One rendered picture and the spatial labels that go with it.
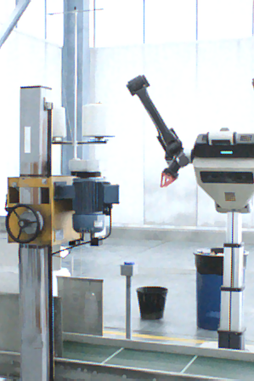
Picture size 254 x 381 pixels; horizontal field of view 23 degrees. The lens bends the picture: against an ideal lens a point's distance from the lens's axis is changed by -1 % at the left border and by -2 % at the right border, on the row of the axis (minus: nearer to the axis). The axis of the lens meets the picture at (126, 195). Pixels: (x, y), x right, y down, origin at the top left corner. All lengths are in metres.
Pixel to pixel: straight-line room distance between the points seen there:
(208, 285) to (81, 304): 1.82
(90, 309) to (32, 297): 0.79
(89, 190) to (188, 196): 8.60
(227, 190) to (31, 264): 1.19
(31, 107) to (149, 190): 8.80
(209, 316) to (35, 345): 2.60
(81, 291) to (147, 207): 8.02
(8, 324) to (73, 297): 0.54
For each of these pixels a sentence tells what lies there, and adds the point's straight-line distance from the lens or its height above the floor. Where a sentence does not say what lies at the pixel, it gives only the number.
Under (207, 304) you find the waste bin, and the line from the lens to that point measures 5.39.
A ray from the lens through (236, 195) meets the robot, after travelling 3.54.
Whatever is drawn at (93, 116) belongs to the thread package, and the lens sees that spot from 3.03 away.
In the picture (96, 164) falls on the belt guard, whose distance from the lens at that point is 2.88.
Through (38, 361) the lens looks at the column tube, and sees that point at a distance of 3.08.
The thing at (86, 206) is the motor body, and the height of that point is 1.21.
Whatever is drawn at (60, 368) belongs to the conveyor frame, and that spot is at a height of 0.37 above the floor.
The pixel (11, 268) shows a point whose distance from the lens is 3.55.
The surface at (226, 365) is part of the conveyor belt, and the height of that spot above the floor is 0.38.
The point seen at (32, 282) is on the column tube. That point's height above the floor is 0.85.
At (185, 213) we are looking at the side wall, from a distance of 11.48.
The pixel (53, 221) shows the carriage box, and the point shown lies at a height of 1.14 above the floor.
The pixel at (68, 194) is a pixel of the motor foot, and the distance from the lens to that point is 2.94.
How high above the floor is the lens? 1.41
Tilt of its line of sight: 3 degrees down
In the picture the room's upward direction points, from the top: straight up
